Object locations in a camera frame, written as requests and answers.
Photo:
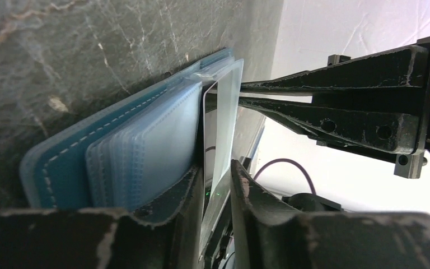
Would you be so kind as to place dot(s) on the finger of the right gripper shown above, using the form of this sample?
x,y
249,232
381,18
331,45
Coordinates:
x,y
405,67
394,133

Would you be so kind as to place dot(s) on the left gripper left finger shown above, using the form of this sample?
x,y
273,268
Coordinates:
x,y
162,234

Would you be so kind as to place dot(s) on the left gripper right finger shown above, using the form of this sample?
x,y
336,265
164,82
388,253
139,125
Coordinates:
x,y
269,233

